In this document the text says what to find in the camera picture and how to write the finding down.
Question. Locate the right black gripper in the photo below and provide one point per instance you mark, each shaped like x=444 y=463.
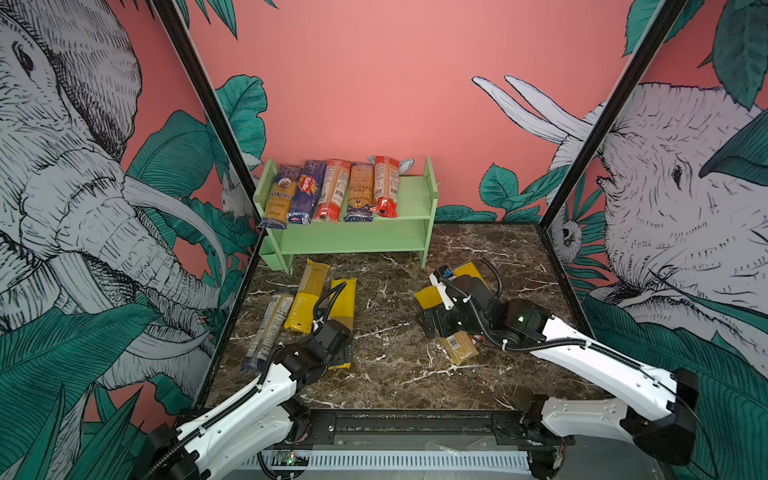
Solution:
x=442 y=316

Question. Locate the black frame post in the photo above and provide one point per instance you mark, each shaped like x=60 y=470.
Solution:
x=653 y=37
x=172 y=21

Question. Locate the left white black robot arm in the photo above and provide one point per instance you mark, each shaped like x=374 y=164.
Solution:
x=260 y=415

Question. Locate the red spaghetti bag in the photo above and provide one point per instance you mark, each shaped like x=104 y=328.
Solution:
x=333 y=190
x=386 y=186

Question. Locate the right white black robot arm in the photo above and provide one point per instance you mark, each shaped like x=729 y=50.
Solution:
x=650 y=407

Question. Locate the dark blue pasta box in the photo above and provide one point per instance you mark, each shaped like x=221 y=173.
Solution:
x=308 y=191

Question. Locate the blue yellow spaghetti bag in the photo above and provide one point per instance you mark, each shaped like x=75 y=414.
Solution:
x=280 y=197

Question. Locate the clear white label spaghetti bag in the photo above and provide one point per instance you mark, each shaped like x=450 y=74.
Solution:
x=265 y=339

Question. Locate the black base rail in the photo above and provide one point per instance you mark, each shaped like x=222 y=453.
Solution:
x=414 y=426

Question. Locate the blue-end yellow spaghetti bag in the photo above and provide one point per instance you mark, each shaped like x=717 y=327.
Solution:
x=360 y=193

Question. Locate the left black frame post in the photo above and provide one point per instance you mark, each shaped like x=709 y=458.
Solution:
x=172 y=21

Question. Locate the green two-tier shelf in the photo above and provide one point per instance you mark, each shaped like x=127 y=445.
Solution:
x=410 y=231

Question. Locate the yellow spaghetti bag long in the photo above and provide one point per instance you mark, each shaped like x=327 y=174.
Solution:
x=343 y=312

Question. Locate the yellow label spaghetti bag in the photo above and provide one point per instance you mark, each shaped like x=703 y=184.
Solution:
x=301 y=317

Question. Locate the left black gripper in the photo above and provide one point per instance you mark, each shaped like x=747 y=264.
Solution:
x=344 y=355

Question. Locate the right black frame post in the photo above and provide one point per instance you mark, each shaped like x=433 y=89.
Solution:
x=653 y=37

